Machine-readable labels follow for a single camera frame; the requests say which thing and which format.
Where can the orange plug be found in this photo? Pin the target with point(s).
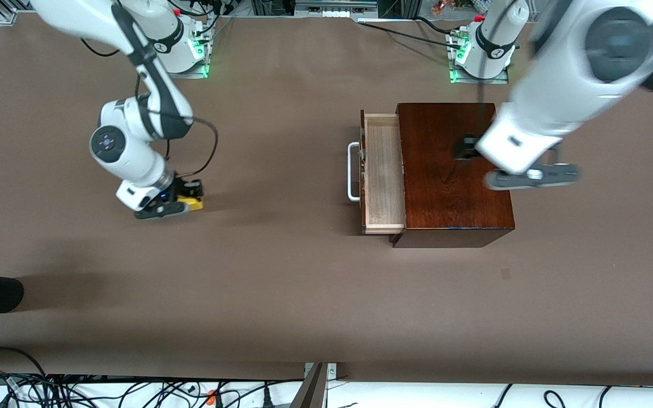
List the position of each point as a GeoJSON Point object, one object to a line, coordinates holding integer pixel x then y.
{"type": "Point", "coordinates": [211, 396]}

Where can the light wood drawer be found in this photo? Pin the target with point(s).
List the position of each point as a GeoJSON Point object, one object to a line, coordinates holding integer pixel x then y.
{"type": "Point", "coordinates": [384, 170]}

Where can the metal base plate left arm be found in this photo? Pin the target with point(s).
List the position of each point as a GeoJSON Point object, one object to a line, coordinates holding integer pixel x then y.
{"type": "Point", "coordinates": [496, 80]}

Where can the white power strip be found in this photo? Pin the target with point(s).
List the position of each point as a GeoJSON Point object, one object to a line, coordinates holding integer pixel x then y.
{"type": "Point", "coordinates": [335, 12]}

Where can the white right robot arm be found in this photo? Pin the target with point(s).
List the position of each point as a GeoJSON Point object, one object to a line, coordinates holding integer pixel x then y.
{"type": "Point", "coordinates": [139, 158]}

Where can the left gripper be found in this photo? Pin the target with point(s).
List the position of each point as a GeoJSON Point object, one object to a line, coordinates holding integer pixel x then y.
{"type": "Point", "coordinates": [465, 147]}

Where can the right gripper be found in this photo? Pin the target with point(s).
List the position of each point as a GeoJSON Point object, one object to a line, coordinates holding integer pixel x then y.
{"type": "Point", "coordinates": [181, 188]}

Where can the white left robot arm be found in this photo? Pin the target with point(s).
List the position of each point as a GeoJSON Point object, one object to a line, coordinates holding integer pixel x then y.
{"type": "Point", "coordinates": [559, 85]}

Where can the dark brown wooden cabinet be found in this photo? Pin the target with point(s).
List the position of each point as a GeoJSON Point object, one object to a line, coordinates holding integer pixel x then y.
{"type": "Point", "coordinates": [440, 207]}

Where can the white lower shelf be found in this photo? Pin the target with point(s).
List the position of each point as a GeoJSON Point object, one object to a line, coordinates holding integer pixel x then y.
{"type": "Point", "coordinates": [417, 396]}

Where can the yellow cube block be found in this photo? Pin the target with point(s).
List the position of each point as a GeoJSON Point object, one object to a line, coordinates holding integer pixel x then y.
{"type": "Point", "coordinates": [195, 202]}

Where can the small metal corner bracket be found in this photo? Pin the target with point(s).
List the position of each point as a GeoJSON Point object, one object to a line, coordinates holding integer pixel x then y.
{"type": "Point", "coordinates": [332, 371]}

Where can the grey metal post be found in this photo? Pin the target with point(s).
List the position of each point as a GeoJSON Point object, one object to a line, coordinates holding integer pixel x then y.
{"type": "Point", "coordinates": [310, 391]}

